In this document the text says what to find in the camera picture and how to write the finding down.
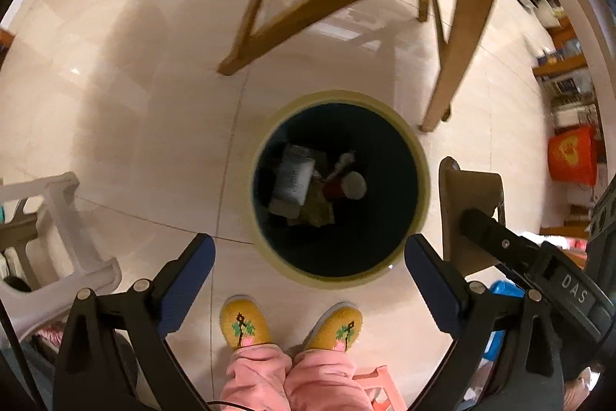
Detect black cable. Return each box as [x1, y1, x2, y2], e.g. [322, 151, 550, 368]
[0, 295, 34, 393]

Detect blue plastic stool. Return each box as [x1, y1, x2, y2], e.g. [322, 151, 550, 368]
[481, 280, 525, 364]

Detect beige rimmed dark trash can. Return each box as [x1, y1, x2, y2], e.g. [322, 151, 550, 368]
[249, 91, 431, 291]

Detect cluttered wooden storage shelf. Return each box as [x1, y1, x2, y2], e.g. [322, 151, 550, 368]
[532, 18, 607, 137]

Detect brown cardboard piece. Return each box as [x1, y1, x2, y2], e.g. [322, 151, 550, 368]
[439, 156, 506, 277]

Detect red instant noodle bowl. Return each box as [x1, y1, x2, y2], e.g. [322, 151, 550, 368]
[321, 170, 367, 201]

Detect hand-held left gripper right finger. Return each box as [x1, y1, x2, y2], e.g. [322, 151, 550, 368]
[405, 234, 565, 411]

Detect white printed plastic bag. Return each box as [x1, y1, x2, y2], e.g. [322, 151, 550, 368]
[327, 152, 358, 181]

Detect wooden table frame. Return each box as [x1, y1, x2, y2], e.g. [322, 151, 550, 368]
[218, 0, 530, 133]

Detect white plastic stool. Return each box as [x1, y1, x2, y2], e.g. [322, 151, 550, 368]
[0, 171, 122, 347]

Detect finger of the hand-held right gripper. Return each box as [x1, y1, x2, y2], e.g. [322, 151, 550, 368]
[459, 209, 547, 279]

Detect yellow-green printed packet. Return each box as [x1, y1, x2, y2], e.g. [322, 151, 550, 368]
[289, 180, 336, 229]

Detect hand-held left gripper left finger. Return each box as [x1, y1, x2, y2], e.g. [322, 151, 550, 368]
[52, 233, 216, 411]

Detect yellow embroidered slipper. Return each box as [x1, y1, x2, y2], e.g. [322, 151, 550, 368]
[220, 295, 273, 350]
[303, 302, 362, 353]

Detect person's pink pants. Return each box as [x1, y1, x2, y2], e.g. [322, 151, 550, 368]
[220, 344, 376, 411]

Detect white box with dark label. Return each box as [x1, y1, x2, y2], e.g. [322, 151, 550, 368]
[268, 144, 316, 219]

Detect pink plastic stool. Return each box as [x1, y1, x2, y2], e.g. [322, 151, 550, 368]
[353, 365, 407, 411]

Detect orange plastic bucket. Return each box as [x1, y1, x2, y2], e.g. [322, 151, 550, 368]
[547, 125, 598, 186]

